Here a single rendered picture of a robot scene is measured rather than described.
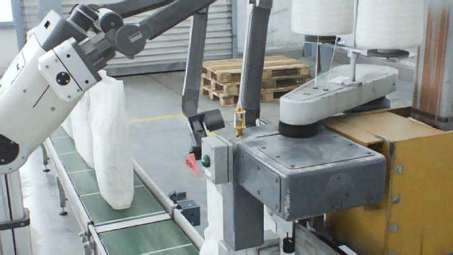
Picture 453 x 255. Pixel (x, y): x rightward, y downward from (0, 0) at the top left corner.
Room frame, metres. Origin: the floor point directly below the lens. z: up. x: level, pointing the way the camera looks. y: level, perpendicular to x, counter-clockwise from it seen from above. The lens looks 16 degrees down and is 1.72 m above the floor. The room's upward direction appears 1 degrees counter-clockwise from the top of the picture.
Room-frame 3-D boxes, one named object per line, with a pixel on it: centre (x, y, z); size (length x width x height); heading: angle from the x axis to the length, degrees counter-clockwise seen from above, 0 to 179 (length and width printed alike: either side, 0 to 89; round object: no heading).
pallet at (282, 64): (7.26, -0.37, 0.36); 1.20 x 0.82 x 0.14; 109
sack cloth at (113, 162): (3.15, 0.66, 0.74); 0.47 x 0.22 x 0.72; 22
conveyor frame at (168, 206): (3.80, 0.93, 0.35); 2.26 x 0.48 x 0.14; 24
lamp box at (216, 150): (1.21, 0.02, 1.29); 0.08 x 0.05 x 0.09; 24
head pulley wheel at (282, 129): (1.25, -0.17, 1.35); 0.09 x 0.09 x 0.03
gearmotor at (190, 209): (3.06, 0.27, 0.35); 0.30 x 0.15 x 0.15; 24
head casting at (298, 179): (1.17, -0.16, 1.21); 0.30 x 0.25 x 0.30; 24
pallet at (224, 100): (7.29, -0.38, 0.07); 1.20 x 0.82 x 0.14; 112
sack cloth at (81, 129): (3.84, 0.94, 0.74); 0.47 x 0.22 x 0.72; 25
